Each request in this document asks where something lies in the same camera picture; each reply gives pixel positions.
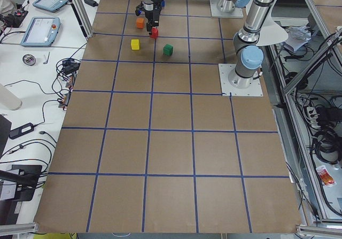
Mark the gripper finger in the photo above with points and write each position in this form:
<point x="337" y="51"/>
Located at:
<point x="152" y="25"/>

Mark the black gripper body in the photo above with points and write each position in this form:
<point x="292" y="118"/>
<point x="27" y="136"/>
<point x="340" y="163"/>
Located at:
<point x="152" y="9"/>

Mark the red wooden block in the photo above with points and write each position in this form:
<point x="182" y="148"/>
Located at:
<point x="154" y="33"/>

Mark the orange wooden block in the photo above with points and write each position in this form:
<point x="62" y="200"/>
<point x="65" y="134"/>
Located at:
<point x="140" y="22"/>

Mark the yellow wooden block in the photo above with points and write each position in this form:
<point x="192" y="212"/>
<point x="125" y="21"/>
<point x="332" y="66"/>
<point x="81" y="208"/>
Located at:
<point x="135" y="44"/>

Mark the green wooden block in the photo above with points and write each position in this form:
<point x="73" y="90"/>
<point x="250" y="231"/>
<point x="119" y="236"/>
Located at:
<point x="168" y="49"/>

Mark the black power adapter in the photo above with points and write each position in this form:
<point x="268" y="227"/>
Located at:
<point x="92" y="3"/>
<point x="20" y="131"/>

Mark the far teach pendant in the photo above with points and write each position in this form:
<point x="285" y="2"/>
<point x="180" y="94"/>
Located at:
<point x="50" y="5"/>

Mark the teach pendant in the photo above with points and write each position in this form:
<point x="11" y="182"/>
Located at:
<point x="50" y="5"/>
<point x="41" y="32"/>

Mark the near teach pendant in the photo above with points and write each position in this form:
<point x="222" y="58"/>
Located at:
<point x="41" y="32"/>

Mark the white paper roll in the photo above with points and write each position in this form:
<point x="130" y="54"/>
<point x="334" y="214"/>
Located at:
<point x="9" y="100"/>

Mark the white power strip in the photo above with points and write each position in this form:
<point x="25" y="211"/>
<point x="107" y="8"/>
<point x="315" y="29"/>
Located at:
<point x="312" y="117"/>

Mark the red snack packet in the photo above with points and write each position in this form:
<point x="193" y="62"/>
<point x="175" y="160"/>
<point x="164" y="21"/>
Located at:
<point x="325" y="177"/>

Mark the aluminium frame post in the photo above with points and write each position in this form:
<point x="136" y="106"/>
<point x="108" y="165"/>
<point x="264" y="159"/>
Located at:
<point x="82" y="18"/>

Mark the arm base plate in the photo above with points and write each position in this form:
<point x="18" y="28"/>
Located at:
<point x="233" y="85"/>
<point x="225" y="9"/>

